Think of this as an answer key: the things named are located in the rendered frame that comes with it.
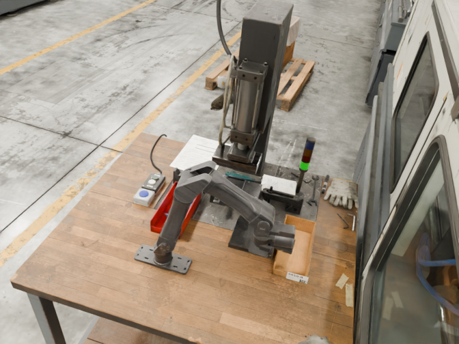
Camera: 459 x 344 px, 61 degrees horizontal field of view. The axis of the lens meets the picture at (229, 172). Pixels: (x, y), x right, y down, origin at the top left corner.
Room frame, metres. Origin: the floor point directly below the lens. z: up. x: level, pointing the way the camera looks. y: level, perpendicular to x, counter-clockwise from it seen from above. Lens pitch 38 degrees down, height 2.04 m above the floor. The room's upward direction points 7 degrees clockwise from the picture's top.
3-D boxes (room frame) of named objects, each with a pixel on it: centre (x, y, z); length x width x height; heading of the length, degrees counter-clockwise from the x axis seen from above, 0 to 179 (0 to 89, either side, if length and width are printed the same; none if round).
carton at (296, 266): (1.00, -0.28, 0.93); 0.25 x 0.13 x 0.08; 168
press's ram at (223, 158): (1.33, -0.04, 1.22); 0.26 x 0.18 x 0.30; 168
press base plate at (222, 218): (1.33, -0.08, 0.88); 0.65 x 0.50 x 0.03; 78
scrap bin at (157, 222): (1.14, 0.19, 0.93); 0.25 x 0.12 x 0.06; 168
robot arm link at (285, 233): (0.86, -0.17, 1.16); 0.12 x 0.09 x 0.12; 84
